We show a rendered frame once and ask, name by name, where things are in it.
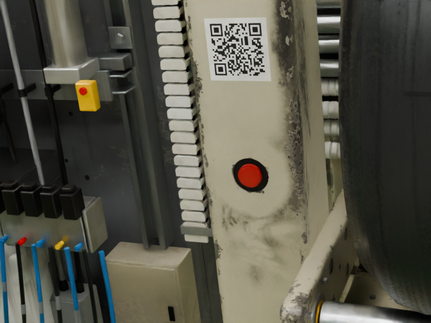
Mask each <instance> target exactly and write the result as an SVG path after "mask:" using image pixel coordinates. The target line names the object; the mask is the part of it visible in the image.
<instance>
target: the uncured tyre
mask: <svg viewBox="0 0 431 323"><path fill-rule="evenodd" d="M404 92H431V0H341V18H340V31H339V75H338V98H339V141H340V153H341V170H342V183H343V190H344V200H345V205H346V213H347V217H348V224H349V227H350V233H351V237H352V240H353V244H354V248H355V251H356V253H357V256H358V258H359V260H360V262H361V264H362V266H363V267H364V268H365V269H366V270H367V271H368V272H369V274H370V275H371V276H372V277H373V278H374V279H375V281H376V282H377V283H378V284H379V285H380V286H381V287H382V288H383V289H384V290H385V291H386V292H387V294H388V295H389V296H390V297H391V298H392V299H393V301H394V302H395V303H397V304H400V305H402V306H404V307H407V308H410V309H412V310H415V311H418V312H420V313H422V314H425V315H431V97H418V96H404Z"/></svg>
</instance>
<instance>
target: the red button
mask: <svg viewBox="0 0 431 323"><path fill-rule="evenodd" d="M238 177H239V180H240V182H241V183H242V184H243V185H244V186H246V187H250V188H253V187H256V186H258V185H259V184H260V182H261V181H262V172H261V170H260V169H259V168H258V167H257V166H256V165H253V164H245V165H243V166H242V167H241V168H240V170H239V172H238Z"/></svg>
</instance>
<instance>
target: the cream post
mask: <svg viewBox="0 0 431 323"><path fill-rule="evenodd" d="M183 5H184V10H185V20H186V26H187V36H188V41H189V51H190V61H191V67H192V75H193V79H194V88H195V94H196V108H197V114H198V124H199V134H200V139H201V149H202V155H203V164H204V170H205V180H206V186H207V196H208V206H209V212H210V221H211V226H212V234H213V239H214V247H215V260H216V267H217V278H218V283H219V293H220V300H221V309H222V315H223V323H280V308H281V305H282V303H283V301H284V299H285V297H286V295H287V294H288V292H289V290H290V288H291V286H292V284H293V282H294V280H295V278H296V276H297V275H298V272H299V271H300V268H301V266H302V265H303V262H304V261H305V259H306V257H307V256H309V254H310V251H311V249H312V247H313V246H314V244H315V242H316V240H317V238H318V236H319V234H320V232H321V230H322V228H323V226H324V225H325V222H326V220H327V218H328V216H329V211H328V189H327V178H326V156H325V135H324V124H323V103H322V91H321V70H320V59H319V37H318V26H317V5H316V0H183ZM247 17H265V18H266V26H267V40H268V48H269V63H270V71H271V81H211V78H210V67H209V61H208V50H207V40H206V33H205V23H204V19H213V18H247ZM245 164H253V165H256V166H257V167H258V168H259V169H260V170H261V172H262V181H261V182H260V184H259V185H258V186H256V187H253V188H250V187H246V186H244V185H243V184H242V183H241V182H240V180H239V177H238V172H239V170H240V168H241V167H242V166H243V165H245Z"/></svg>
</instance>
